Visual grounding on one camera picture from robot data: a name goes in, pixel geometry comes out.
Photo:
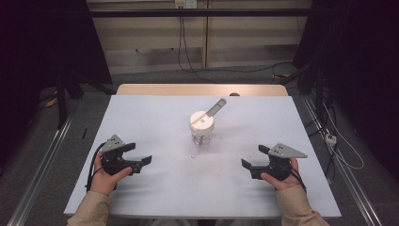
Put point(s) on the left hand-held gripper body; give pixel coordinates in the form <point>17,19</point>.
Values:
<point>113,144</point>

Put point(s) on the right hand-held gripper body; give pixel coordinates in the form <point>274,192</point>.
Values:
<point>287,151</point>

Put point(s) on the clear jar with white lid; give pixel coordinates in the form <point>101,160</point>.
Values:
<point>202,124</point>

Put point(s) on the person's right hand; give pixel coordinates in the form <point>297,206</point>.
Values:
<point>284,184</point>

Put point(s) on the person's left hand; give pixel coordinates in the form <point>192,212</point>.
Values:
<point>106,182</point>

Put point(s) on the small black stick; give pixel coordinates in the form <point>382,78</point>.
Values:
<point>84,133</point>

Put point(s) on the white board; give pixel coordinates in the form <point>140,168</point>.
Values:
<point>175,188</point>

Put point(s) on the white power strip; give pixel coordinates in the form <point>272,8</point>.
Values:
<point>331,139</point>

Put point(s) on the small dark round knob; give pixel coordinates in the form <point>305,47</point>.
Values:
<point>234,94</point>

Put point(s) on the black metal stand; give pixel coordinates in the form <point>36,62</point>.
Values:
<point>61,103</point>
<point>318,91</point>

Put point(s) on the wooden table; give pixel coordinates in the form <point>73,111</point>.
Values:
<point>188,89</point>

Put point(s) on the dark curtain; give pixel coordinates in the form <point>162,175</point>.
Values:
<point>363,62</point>
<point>37,47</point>

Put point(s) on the black horizontal bar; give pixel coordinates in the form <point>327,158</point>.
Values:
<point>200,12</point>

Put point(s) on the metal floor rail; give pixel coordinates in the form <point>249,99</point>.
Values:
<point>348,175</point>
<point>40,169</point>

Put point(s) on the white wall outlet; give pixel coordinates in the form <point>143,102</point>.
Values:
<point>185,3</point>

